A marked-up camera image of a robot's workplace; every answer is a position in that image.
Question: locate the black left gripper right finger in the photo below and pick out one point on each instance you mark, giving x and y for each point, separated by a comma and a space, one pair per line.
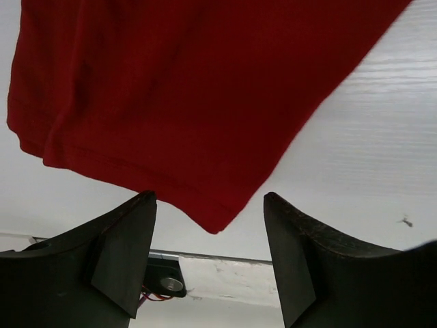
326, 278

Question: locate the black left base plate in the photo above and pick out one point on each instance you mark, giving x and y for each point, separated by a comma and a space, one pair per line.
164, 277

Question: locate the red t shirt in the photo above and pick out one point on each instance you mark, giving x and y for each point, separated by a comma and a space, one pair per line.
194, 100

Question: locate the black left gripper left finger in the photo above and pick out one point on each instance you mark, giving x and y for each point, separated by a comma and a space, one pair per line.
90, 276

